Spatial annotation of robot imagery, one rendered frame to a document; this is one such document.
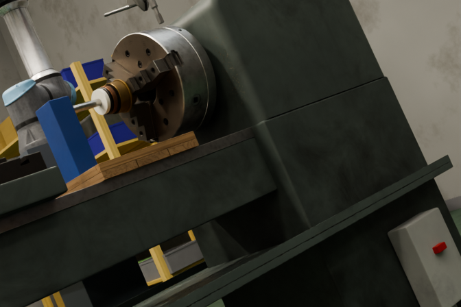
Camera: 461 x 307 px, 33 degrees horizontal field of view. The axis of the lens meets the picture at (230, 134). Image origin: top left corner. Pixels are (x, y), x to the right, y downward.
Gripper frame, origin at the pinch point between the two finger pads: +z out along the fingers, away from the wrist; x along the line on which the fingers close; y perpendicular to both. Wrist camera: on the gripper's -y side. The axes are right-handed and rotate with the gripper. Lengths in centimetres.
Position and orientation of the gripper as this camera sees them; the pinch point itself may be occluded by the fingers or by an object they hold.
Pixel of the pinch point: (145, 5)
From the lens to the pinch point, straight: 248.4
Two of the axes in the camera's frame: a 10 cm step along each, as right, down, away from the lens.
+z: 4.0, 9.2, -0.7
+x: -6.8, 2.4, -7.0
